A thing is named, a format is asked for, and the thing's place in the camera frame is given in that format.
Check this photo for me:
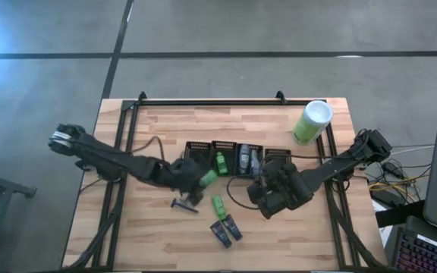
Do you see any black plastic slotted basket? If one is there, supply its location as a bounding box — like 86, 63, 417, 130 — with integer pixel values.
183, 140, 212, 168
210, 140, 239, 177
263, 148, 292, 165
237, 143, 264, 176

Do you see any yellow cable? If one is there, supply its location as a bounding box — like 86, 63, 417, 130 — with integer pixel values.
368, 175, 421, 193

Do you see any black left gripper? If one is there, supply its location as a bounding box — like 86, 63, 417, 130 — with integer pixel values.
168, 157, 210, 206

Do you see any white cable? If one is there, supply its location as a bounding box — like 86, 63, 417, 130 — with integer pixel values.
388, 145, 435, 157

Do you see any dark blue travel tube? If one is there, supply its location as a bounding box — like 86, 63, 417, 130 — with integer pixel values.
222, 213, 244, 242
209, 220, 232, 249

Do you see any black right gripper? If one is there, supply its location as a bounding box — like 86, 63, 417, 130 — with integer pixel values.
247, 158, 314, 220

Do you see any backlit black keyboard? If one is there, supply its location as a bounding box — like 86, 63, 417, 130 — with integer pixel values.
391, 226, 437, 273

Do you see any black power adapter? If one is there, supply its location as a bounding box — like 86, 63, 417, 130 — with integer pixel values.
381, 161, 404, 178

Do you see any green wipes canister white lid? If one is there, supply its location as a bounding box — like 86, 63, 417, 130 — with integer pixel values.
291, 99, 335, 146

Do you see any blue disposable razor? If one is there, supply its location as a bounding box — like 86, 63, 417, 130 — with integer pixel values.
170, 197, 200, 214

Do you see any black aluminium table frame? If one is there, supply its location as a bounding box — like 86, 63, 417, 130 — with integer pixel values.
61, 90, 387, 272

